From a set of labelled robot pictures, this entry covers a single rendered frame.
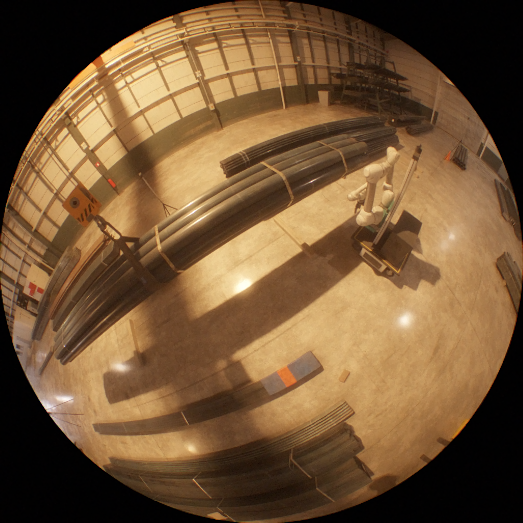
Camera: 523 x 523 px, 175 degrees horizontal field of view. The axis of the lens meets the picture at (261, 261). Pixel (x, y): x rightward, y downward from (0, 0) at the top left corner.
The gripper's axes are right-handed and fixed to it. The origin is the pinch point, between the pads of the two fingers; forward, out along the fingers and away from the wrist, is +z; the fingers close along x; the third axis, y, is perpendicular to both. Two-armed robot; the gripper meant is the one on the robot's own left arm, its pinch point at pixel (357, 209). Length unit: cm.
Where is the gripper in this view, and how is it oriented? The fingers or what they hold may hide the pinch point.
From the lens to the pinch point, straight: 253.8
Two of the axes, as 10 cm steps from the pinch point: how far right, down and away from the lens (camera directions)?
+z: 1.9, 4.6, 8.7
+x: -7.4, 6.5, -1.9
